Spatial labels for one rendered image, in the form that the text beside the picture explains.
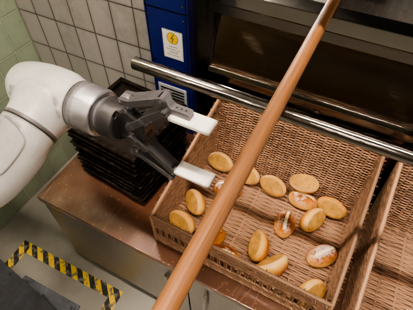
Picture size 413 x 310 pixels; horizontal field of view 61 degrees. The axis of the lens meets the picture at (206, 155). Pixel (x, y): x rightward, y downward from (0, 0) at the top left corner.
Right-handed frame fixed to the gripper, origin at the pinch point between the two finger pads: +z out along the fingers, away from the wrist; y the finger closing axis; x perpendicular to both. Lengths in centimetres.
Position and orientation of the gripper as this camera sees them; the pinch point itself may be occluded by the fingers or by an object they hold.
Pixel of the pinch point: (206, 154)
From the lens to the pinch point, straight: 57.2
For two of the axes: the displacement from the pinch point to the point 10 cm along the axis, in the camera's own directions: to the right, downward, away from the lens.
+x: -4.6, 6.9, -5.6
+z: 8.9, 3.6, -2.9
